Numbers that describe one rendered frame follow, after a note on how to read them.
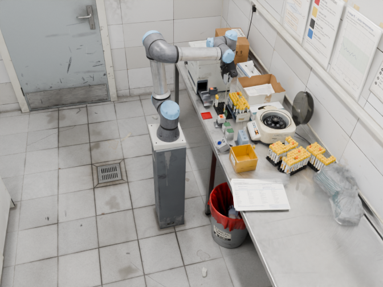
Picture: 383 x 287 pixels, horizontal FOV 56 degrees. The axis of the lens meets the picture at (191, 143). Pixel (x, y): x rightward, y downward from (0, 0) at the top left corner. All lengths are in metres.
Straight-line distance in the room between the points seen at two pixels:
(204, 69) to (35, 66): 1.93
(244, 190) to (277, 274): 0.50
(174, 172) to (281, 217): 0.82
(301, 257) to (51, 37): 2.95
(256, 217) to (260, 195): 0.15
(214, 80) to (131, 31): 1.40
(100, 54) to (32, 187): 1.47
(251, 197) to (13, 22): 2.69
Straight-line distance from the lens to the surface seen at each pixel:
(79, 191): 3.30
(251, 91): 2.73
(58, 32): 3.77
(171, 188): 2.58
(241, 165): 2.14
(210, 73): 2.68
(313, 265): 1.93
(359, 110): 2.08
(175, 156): 2.35
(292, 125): 2.41
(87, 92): 4.12
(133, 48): 3.95
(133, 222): 3.01
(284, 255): 1.91
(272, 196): 2.09
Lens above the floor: 2.48
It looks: 43 degrees down
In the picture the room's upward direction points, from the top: 2 degrees clockwise
